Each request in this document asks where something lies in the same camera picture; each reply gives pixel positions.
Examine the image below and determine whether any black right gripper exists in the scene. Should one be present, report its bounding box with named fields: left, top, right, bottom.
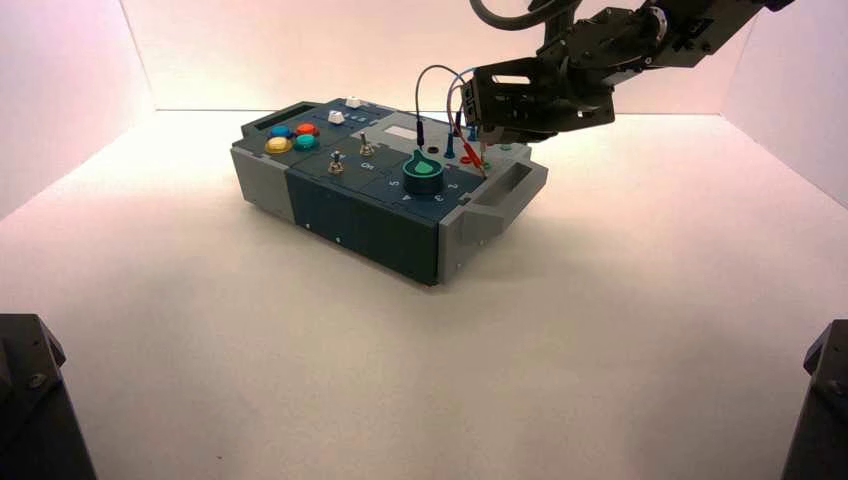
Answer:
left=461, top=56, right=617, bottom=146

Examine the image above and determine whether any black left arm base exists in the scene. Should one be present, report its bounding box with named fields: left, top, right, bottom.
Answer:
left=0, top=313, right=99, bottom=480

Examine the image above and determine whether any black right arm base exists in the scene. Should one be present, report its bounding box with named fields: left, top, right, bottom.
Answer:
left=781, top=319, right=848, bottom=480

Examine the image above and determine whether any green teardrop rotary knob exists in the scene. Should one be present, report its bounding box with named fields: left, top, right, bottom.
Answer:
left=402, top=148, right=446, bottom=197

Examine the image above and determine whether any grey and teal control box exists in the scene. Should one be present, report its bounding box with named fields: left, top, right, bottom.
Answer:
left=229, top=97, right=550, bottom=287

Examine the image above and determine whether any red jumper wire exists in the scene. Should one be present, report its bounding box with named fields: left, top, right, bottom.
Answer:
left=450, top=82, right=492, bottom=180

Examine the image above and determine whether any blue jumper wire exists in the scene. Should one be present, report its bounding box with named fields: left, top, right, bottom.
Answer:
left=445, top=66, right=480, bottom=160

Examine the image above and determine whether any black jumper wire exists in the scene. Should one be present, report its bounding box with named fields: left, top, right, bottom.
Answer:
left=415, top=64, right=465, bottom=148

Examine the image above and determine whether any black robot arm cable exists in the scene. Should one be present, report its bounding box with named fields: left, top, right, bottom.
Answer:
left=470, top=0, right=578, bottom=32

